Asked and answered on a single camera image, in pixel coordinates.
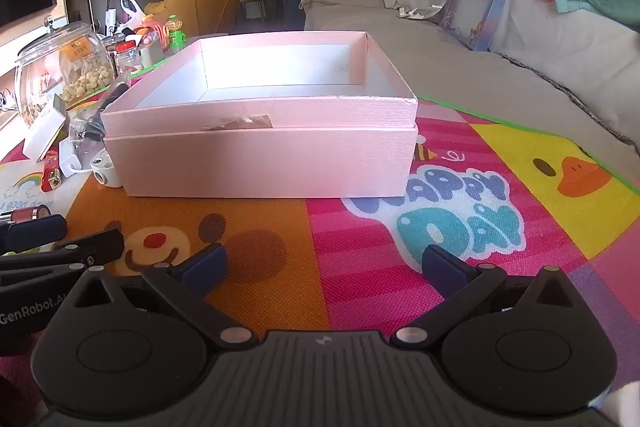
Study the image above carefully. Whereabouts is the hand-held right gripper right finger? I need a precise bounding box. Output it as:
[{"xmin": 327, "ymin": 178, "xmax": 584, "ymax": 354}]
[{"xmin": 391, "ymin": 244, "xmax": 581, "ymax": 350}]

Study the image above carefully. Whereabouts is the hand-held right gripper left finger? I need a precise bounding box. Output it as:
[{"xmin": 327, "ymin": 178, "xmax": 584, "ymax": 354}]
[{"xmin": 65, "ymin": 243, "xmax": 252, "ymax": 350}]

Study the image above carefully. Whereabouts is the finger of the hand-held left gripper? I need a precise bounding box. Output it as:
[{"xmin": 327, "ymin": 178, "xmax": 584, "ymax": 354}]
[
  {"xmin": 0, "ymin": 214, "xmax": 68, "ymax": 255},
  {"xmin": 0, "ymin": 229, "xmax": 126, "ymax": 288}
]

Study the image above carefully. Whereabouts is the lipstick tube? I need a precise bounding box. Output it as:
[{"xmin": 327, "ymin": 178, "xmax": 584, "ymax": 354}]
[{"xmin": 0, "ymin": 204, "xmax": 54, "ymax": 226}]

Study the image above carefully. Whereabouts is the red lighter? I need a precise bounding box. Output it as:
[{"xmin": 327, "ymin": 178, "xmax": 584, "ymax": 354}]
[{"xmin": 41, "ymin": 151, "xmax": 64, "ymax": 193}]

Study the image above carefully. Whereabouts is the white box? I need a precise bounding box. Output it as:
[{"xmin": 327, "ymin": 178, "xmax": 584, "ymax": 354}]
[{"xmin": 22, "ymin": 94, "xmax": 69, "ymax": 160}]

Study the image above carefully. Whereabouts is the pink cardboard box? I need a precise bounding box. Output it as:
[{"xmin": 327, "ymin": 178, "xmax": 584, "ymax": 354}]
[{"xmin": 100, "ymin": 31, "xmax": 420, "ymax": 199}]

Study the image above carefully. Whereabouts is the colourful cartoon play mat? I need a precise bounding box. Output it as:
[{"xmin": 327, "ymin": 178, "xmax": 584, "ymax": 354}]
[{"xmin": 0, "ymin": 94, "xmax": 640, "ymax": 408}]

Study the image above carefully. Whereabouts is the glass jar of peanuts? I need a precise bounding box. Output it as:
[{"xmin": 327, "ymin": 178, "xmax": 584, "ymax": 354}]
[{"xmin": 14, "ymin": 21, "xmax": 119, "ymax": 128}]

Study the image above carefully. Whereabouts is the white television cabinet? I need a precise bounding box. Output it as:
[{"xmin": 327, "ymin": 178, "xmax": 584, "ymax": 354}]
[{"xmin": 0, "ymin": 0, "xmax": 71, "ymax": 132}]

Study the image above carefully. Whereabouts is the small clear jar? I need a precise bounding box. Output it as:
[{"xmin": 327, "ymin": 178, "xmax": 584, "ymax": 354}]
[{"xmin": 115, "ymin": 40, "xmax": 144, "ymax": 76}]

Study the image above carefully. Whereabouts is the grey sofa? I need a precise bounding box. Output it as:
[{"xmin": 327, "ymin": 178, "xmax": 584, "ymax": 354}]
[{"xmin": 296, "ymin": 0, "xmax": 640, "ymax": 188}]

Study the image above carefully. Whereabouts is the green gumball toy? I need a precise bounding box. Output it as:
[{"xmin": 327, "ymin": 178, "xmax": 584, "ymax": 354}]
[{"xmin": 167, "ymin": 14, "xmax": 189, "ymax": 53}]

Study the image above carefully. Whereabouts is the white plastic bag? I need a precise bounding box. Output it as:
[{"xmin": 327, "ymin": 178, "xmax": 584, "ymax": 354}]
[{"xmin": 120, "ymin": 0, "xmax": 147, "ymax": 28}]

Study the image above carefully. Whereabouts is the white stick vacuum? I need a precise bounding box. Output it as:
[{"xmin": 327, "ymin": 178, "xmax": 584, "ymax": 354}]
[{"xmin": 104, "ymin": 0, "xmax": 122, "ymax": 38}]

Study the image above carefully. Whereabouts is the purple windowed toy box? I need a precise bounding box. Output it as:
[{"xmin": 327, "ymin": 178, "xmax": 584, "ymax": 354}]
[{"xmin": 439, "ymin": 0, "xmax": 511, "ymax": 53}]

